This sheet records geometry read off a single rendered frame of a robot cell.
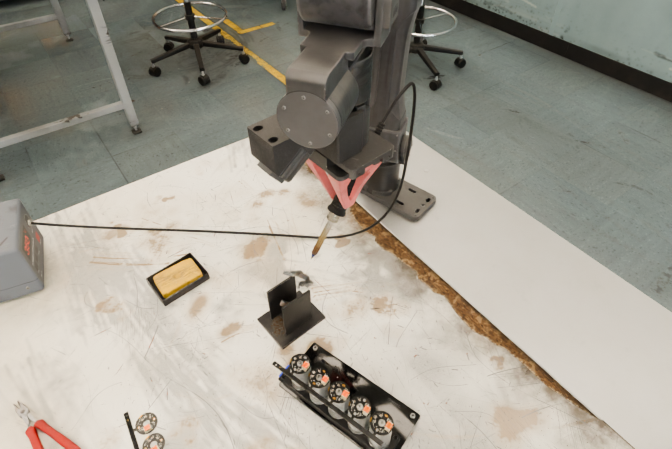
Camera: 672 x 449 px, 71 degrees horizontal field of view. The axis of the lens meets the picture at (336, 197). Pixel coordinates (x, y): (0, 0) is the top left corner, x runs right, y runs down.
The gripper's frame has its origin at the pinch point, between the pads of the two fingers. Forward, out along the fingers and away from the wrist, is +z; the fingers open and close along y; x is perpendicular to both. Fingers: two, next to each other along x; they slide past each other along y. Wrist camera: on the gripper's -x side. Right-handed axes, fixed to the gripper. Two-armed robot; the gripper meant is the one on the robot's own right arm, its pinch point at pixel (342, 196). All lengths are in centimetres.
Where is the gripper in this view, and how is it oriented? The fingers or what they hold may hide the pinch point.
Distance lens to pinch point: 58.7
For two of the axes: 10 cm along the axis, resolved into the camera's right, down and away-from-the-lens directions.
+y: 6.5, 5.1, -5.5
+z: 0.0, 7.3, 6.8
